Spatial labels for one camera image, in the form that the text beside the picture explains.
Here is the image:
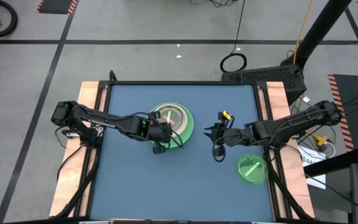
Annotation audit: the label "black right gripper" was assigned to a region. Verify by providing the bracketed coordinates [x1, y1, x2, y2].
[203, 111, 254, 147]

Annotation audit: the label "large green plastic plate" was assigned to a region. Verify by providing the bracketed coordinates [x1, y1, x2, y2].
[144, 102, 195, 149]

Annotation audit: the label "wooden table side board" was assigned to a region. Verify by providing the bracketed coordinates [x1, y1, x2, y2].
[48, 81, 108, 218]
[265, 81, 316, 218]

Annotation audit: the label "yellow power plug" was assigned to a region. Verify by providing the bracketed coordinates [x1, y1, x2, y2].
[305, 130, 329, 147]

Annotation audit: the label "white paper sheet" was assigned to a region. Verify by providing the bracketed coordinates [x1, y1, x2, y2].
[296, 144, 328, 190]

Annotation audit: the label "black desk bar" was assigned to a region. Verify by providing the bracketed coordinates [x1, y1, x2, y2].
[303, 146, 358, 178]

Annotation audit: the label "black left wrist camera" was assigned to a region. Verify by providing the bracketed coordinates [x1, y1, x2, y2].
[159, 121, 172, 143]

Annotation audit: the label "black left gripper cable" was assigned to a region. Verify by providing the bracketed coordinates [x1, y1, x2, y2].
[163, 119, 185, 149]

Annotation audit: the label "black table frame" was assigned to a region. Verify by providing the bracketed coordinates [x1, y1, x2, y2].
[50, 70, 315, 224]

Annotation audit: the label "black hanging cable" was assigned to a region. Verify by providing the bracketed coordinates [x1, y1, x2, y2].
[219, 0, 248, 73]

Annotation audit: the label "tangled black floor cables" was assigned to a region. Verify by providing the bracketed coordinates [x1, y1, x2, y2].
[188, 0, 239, 9]

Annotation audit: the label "yellow hanging cable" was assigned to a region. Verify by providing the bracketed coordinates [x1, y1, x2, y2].
[292, 0, 314, 65]

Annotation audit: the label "black camera stand pole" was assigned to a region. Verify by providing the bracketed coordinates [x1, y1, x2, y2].
[280, 0, 352, 71]

